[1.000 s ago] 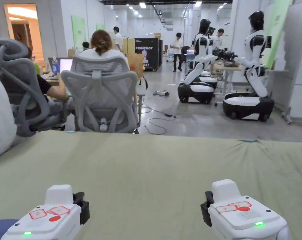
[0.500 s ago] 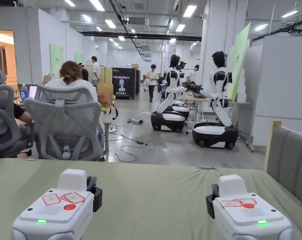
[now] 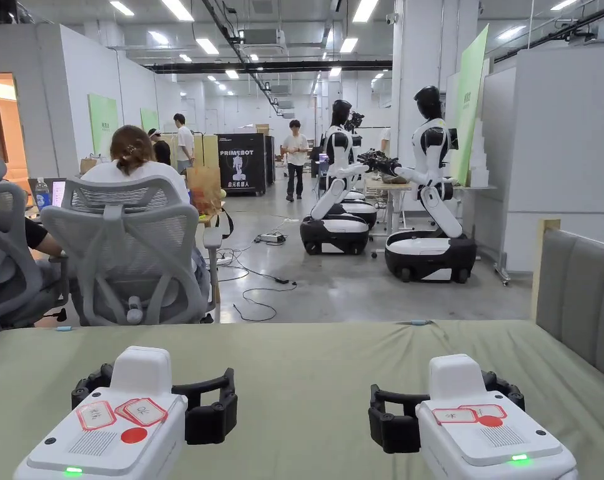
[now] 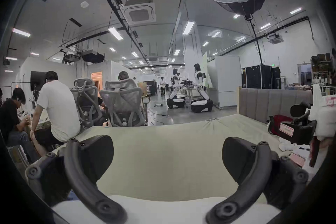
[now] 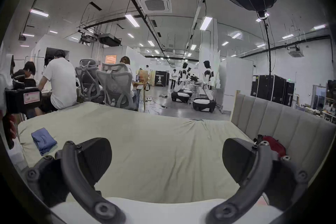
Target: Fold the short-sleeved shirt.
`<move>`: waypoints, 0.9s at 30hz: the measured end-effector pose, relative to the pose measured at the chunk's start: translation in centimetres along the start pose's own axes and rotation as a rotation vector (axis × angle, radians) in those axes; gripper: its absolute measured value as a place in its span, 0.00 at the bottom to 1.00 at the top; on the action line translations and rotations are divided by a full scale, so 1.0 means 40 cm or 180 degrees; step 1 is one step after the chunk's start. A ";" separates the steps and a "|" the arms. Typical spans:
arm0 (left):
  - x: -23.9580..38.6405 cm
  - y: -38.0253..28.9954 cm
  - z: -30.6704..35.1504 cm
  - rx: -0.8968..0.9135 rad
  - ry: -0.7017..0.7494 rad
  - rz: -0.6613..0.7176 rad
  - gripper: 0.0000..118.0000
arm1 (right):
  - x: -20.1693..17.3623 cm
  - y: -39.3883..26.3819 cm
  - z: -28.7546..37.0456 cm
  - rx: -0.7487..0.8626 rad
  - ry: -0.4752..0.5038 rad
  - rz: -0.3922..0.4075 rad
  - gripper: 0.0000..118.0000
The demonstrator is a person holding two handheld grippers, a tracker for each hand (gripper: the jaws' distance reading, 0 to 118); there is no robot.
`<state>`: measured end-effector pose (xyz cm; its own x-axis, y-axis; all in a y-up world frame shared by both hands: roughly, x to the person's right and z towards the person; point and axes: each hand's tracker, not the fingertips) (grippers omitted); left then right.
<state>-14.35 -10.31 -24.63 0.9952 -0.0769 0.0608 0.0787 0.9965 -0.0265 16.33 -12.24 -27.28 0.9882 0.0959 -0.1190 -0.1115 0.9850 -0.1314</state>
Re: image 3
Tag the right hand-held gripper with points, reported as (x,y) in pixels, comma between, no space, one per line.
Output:
(486,445)

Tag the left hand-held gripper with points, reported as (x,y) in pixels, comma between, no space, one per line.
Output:
(107,445)

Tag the bed with pale green sheet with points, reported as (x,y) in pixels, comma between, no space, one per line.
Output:
(301,370)

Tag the grey padded headboard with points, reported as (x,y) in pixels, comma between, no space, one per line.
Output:
(581,290)

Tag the white power strip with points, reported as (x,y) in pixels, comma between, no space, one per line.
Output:
(270,238)

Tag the brown paper bag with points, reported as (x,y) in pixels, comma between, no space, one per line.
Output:
(204,185)

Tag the white black humanoid robot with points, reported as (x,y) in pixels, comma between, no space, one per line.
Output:
(336,142)
(431,142)
(360,207)

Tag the clear water bottle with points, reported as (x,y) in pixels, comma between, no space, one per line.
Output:
(42,196)

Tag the black printed crate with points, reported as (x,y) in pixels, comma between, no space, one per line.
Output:
(241,165)

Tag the tall pale green board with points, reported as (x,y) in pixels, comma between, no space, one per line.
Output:
(472,105)

